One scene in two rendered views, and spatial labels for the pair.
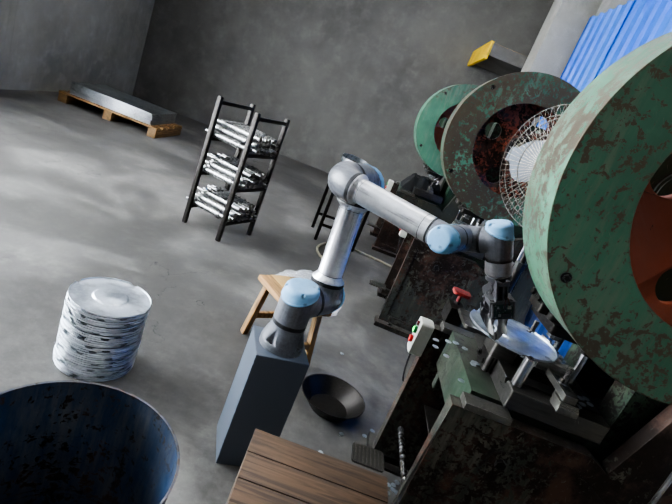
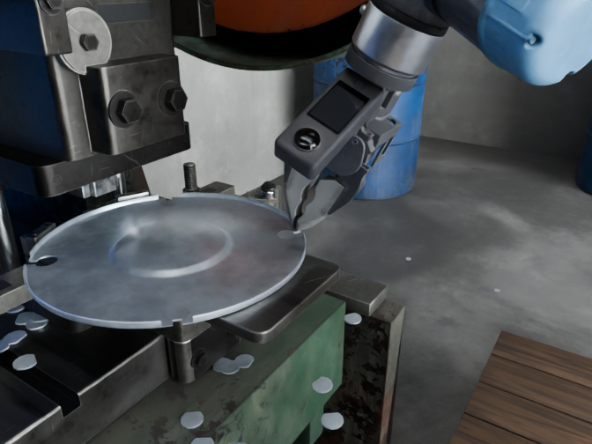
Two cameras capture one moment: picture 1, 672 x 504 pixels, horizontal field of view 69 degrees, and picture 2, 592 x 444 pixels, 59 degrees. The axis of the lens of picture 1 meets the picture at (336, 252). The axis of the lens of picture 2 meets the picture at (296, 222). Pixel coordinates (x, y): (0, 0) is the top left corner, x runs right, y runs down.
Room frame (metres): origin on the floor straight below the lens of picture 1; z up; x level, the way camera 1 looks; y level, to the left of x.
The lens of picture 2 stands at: (1.81, -0.23, 1.04)
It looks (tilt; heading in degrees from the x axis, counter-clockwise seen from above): 25 degrees down; 215
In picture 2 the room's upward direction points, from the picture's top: straight up
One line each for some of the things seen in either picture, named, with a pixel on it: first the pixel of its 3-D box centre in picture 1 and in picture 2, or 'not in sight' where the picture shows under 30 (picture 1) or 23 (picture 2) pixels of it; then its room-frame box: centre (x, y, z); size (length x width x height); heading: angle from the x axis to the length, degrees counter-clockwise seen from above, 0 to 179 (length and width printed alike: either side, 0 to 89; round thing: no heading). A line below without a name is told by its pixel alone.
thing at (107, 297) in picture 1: (111, 296); not in sight; (1.61, 0.72, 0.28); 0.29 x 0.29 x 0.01
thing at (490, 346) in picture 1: (489, 346); (210, 310); (1.48, -0.57, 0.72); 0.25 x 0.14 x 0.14; 92
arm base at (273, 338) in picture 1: (285, 332); not in sight; (1.46, 0.06, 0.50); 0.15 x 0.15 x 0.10
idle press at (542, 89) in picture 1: (518, 232); not in sight; (3.22, -1.06, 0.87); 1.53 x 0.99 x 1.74; 90
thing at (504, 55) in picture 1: (509, 64); not in sight; (7.47, -1.27, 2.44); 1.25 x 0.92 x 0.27; 2
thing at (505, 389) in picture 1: (532, 376); (110, 295); (1.48, -0.75, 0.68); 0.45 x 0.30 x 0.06; 2
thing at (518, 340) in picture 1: (512, 334); (172, 245); (1.48, -0.62, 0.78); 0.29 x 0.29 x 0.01
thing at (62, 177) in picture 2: (562, 328); (83, 155); (1.48, -0.75, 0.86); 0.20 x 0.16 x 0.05; 2
